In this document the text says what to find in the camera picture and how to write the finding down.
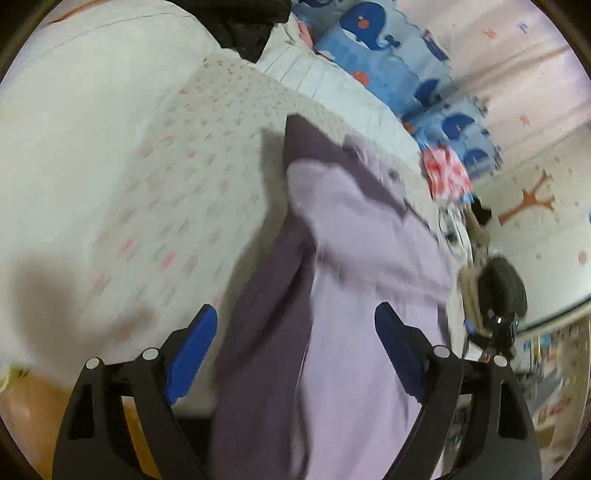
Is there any black garment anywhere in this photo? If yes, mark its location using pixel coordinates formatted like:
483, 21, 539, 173
173, 0, 291, 63

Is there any red white patterned cloth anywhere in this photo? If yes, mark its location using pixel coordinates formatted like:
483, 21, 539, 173
422, 145, 473, 202

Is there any lilac and purple garment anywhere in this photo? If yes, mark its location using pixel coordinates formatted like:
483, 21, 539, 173
209, 115, 454, 479

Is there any cherry print bed sheet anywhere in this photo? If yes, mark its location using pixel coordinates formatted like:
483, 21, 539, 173
87, 54, 477, 351

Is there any blue whale print pillow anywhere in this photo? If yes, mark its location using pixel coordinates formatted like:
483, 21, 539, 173
293, 1, 501, 179

